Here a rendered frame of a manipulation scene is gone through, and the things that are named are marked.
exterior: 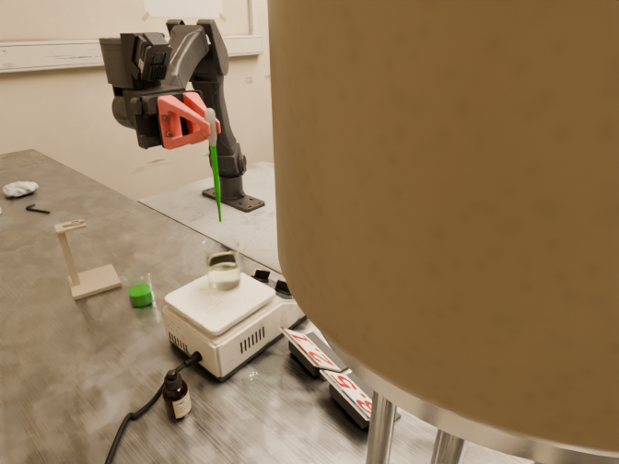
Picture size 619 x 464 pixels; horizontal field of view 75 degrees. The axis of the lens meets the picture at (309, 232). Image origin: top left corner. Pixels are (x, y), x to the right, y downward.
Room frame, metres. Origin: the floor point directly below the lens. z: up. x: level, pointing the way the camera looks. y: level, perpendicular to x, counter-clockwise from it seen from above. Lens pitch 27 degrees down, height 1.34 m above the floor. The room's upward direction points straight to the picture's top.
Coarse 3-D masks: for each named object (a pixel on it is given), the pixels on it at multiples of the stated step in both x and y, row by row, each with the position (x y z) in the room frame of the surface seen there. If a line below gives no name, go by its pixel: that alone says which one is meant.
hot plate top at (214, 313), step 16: (192, 288) 0.50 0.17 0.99; (208, 288) 0.50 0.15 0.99; (240, 288) 0.50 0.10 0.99; (256, 288) 0.50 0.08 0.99; (272, 288) 0.50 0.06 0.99; (176, 304) 0.46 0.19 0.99; (192, 304) 0.46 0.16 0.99; (208, 304) 0.46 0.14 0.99; (224, 304) 0.46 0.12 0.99; (240, 304) 0.46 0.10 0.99; (256, 304) 0.46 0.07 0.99; (192, 320) 0.43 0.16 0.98; (208, 320) 0.42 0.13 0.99; (224, 320) 0.42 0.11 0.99
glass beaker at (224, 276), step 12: (216, 240) 0.53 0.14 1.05; (228, 240) 0.53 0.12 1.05; (204, 252) 0.49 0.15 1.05; (216, 252) 0.53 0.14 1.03; (228, 252) 0.49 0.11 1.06; (216, 264) 0.48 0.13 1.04; (228, 264) 0.49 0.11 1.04; (216, 276) 0.48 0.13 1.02; (228, 276) 0.49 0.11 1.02; (240, 276) 0.51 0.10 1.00; (216, 288) 0.48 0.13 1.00; (228, 288) 0.49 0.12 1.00
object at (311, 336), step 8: (280, 328) 0.46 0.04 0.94; (288, 336) 0.45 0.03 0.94; (312, 336) 0.49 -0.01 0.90; (288, 344) 0.46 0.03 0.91; (296, 344) 0.43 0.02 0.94; (320, 344) 0.47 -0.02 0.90; (296, 352) 0.44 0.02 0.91; (328, 352) 0.45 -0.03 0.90; (304, 360) 0.43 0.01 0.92; (336, 360) 0.44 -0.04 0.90; (312, 368) 0.41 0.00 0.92; (320, 368) 0.41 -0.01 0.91; (328, 368) 0.41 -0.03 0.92; (336, 368) 0.42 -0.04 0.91; (344, 368) 0.42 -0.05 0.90; (320, 376) 0.41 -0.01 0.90
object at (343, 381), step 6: (330, 372) 0.39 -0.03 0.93; (336, 378) 0.38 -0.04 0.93; (342, 378) 0.39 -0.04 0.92; (342, 384) 0.37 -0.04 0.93; (348, 384) 0.38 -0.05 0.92; (348, 390) 0.36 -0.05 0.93; (354, 390) 0.37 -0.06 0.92; (354, 396) 0.35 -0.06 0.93; (360, 396) 0.36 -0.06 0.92; (360, 402) 0.34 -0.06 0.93; (366, 402) 0.35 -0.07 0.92; (366, 408) 0.34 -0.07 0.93
